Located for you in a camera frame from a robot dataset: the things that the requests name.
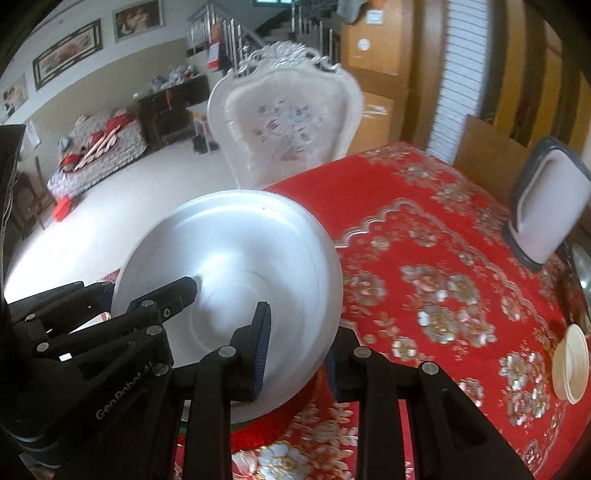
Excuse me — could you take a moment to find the dark wooden cabinet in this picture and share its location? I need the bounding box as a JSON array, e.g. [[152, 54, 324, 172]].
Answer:
[[137, 74, 211, 151]]

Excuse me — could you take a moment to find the pink rolled bundle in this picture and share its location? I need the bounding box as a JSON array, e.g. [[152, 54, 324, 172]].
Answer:
[[76, 127, 121, 169]]

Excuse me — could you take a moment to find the black television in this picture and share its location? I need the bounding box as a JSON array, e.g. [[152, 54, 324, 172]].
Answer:
[[0, 124, 26, 259]]

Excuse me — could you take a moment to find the metal basin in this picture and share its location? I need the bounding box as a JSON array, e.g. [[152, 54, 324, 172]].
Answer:
[[570, 242, 591, 335]]

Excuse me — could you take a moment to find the large cardboard box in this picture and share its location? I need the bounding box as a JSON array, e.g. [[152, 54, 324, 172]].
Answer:
[[339, 0, 416, 77]]

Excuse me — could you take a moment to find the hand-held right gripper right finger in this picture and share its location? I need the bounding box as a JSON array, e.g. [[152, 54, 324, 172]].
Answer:
[[325, 325, 532, 480]]

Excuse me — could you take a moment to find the white slatted blind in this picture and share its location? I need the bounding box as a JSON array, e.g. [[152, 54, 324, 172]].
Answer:
[[427, 0, 485, 165]]

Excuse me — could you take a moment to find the small white desk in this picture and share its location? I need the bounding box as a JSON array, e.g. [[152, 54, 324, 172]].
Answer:
[[187, 102, 221, 153]]

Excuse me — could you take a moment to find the clutter of white items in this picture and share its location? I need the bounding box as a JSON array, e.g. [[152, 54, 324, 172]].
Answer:
[[148, 65, 197, 88]]

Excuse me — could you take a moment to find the small white bowl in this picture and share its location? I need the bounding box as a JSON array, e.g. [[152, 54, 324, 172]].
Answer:
[[551, 323, 591, 406]]

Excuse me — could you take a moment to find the small cardboard box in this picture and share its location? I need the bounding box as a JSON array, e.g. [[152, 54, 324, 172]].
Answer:
[[355, 90, 410, 156]]

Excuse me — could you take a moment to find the large white plate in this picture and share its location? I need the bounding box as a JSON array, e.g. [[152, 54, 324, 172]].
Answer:
[[111, 189, 343, 423]]

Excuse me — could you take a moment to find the floral patterned sofa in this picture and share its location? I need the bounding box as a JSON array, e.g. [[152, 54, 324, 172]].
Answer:
[[46, 107, 147, 197]]

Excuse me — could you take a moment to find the red floral tablecloth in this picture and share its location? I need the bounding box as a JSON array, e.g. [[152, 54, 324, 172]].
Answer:
[[92, 141, 591, 480]]

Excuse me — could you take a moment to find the large red glass plate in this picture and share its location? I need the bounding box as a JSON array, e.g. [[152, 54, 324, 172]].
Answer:
[[185, 374, 331, 455]]

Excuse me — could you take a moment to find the staircase railing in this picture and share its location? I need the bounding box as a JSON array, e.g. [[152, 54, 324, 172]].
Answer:
[[187, 0, 342, 75]]

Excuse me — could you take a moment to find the brown cardboard sheet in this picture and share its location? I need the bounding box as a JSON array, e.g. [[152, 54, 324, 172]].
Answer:
[[455, 114, 532, 204]]

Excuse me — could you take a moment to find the long framed wall painting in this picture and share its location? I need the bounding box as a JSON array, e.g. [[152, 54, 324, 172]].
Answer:
[[32, 18, 102, 90]]

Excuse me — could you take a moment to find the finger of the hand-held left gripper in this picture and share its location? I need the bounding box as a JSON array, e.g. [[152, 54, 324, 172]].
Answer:
[[7, 281, 115, 334], [34, 276, 199, 365]]

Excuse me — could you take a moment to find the grey white chair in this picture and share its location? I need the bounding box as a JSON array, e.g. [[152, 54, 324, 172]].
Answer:
[[508, 136, 591, 273]]

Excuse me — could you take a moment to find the small framed wall picture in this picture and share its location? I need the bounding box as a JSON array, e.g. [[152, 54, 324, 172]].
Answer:
[[112, 0, 164, 43]]

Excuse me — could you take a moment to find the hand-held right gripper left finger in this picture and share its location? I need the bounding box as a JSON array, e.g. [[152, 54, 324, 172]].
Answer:
[[154, 301, 273, 480]]

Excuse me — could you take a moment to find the white floral upholstered chair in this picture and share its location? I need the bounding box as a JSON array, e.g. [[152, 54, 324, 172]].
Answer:
[[207, 41, 365, 190]]

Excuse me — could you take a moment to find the pale framed wall picture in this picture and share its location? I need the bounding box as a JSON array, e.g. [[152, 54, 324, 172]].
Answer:
[[0, 73, 29, 125]]

